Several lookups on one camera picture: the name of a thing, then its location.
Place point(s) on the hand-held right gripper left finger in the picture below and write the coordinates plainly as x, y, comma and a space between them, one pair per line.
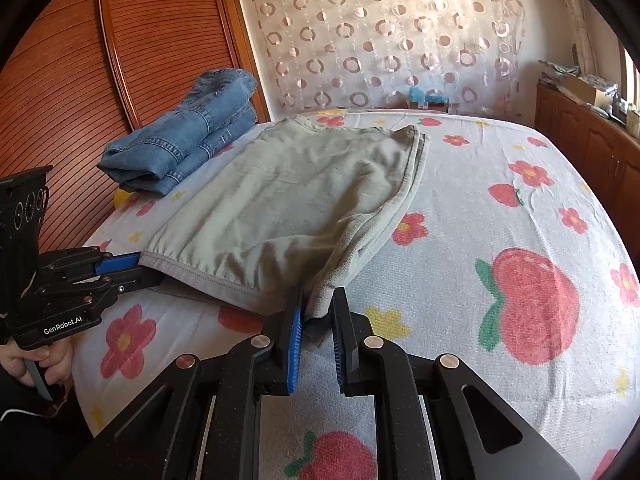
295, 355

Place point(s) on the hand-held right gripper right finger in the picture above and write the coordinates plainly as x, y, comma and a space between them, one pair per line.
341, 360

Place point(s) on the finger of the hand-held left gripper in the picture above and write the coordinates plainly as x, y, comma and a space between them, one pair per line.
117, 263
130, 281

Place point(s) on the grey-green pants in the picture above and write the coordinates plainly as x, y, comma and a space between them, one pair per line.
280, 200

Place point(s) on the person's left forearm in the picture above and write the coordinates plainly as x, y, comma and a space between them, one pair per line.
45, 445

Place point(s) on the person's left hand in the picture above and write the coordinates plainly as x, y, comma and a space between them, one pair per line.
57, 362

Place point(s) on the folded blue jeans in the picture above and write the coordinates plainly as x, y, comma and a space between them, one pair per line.
190, 130

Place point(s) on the wooden slatted wardrobe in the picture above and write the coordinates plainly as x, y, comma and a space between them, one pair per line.
100, 60

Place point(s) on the flower-print white bed sheet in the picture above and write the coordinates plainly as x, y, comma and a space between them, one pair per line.
500, 185

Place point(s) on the low cardboard box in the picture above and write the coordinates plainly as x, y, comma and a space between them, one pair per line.
440, 106

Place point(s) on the blue plastic item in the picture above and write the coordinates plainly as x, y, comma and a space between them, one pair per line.
425, 95

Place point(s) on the wooden sideboard cabinet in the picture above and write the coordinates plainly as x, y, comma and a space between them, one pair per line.
585, 145

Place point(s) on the circle-pattern sheer curtain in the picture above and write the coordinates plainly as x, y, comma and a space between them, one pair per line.
380, 35

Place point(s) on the patterned cloth bundle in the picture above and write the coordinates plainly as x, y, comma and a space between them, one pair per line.
555, 69

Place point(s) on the open cardboard box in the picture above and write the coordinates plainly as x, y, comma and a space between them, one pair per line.
587, 91

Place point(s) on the window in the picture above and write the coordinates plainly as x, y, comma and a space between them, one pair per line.
631, 75

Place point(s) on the beige window drape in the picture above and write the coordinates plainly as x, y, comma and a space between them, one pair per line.
575, 20

